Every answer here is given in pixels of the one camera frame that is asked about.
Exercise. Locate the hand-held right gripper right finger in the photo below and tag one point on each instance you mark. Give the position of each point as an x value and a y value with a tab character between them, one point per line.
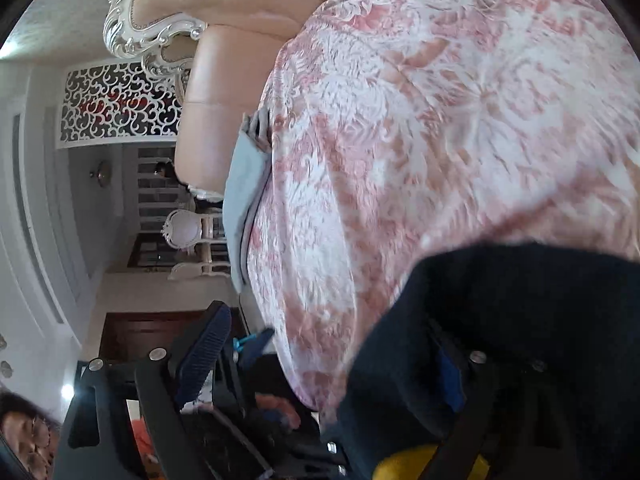
450	375

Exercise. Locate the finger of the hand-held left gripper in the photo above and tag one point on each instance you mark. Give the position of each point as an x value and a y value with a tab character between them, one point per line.
260	342

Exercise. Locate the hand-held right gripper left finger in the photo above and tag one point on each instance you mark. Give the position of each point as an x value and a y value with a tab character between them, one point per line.
205	355

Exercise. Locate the navy sweatshirt with yellow patches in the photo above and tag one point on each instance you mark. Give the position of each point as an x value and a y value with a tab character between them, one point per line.
550	300

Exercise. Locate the person's left hand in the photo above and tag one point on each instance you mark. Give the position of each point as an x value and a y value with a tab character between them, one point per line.
275	405

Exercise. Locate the dark wooden cabinet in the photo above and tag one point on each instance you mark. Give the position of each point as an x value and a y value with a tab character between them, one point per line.
135	335

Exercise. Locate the white ornate chair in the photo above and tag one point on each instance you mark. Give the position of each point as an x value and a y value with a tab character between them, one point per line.
200	270
182	227

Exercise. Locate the light blue cloth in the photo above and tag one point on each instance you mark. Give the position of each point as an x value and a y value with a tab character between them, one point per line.
245	180

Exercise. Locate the pink tufted leather sofa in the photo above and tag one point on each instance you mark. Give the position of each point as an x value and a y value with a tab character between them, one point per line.
215	110

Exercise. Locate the pink floral blanket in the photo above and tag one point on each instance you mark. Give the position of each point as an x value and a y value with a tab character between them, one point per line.
450	135

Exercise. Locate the white lattice screen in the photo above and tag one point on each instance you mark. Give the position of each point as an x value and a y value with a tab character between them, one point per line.
110	105

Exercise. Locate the round wall lamp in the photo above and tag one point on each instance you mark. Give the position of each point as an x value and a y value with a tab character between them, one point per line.
102	172

